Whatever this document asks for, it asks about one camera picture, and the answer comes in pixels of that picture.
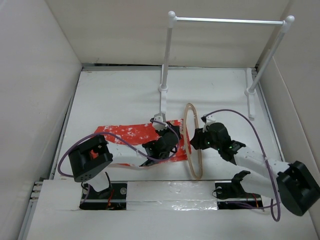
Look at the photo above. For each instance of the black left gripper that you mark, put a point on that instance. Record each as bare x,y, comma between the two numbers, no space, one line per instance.
175,127

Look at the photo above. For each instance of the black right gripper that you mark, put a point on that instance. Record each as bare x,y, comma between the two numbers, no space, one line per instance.
197,138

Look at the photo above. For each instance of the orange white tie-dye trousers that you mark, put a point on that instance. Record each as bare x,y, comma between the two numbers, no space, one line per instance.
136,135

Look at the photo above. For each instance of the wooden clothes hanger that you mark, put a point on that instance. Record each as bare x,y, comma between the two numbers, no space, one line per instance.
190,106

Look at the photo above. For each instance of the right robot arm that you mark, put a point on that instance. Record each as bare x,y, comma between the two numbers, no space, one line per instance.
291,183

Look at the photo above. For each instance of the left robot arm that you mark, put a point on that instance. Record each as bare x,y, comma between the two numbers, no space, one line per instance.
90,156

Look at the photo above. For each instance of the white foam board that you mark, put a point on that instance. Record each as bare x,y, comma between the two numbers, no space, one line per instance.
158,210

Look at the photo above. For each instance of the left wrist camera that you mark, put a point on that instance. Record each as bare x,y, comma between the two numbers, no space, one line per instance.
158,121

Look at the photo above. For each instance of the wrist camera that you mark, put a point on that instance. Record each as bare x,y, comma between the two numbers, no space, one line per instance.
207,119
158,121

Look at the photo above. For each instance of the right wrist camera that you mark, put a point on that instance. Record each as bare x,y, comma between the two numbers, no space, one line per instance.
207,119

